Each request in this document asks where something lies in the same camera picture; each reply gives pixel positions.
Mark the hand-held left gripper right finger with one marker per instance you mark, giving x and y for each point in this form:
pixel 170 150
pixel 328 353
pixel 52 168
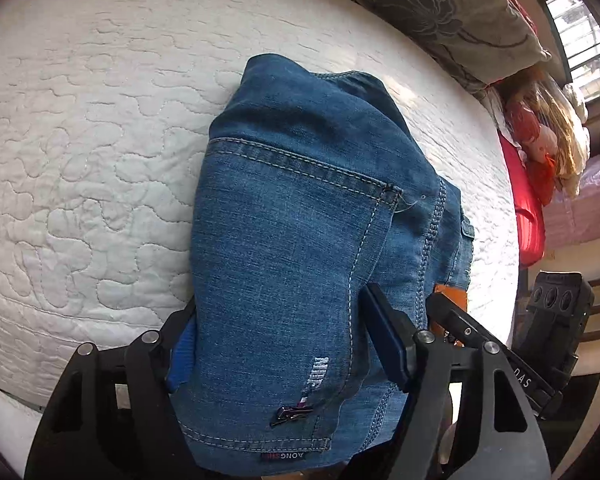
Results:
pixel 390 345

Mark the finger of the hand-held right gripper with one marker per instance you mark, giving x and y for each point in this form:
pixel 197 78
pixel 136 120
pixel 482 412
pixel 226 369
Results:
pixel 462 325

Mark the doll in clear plastic bag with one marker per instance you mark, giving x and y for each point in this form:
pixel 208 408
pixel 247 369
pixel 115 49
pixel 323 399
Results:
pixel 540 130

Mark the white quilted bed mattress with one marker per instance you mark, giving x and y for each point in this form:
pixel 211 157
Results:
pixel 90 135

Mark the grey floral pillow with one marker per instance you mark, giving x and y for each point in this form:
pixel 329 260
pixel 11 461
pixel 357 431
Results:
pixel 430 15

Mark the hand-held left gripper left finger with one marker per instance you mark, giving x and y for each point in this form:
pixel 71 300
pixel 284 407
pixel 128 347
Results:
pixel 180 360

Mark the blue denim pants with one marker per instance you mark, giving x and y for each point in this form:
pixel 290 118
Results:
pixel 290 240

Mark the red cushion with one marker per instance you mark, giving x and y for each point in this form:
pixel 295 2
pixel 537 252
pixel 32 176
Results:
pixel 527 210

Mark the pink bedsheet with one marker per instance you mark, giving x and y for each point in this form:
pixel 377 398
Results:
pixel 590 200

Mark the barred window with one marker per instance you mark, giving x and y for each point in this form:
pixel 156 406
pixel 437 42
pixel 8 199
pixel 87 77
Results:
pixel 580 15

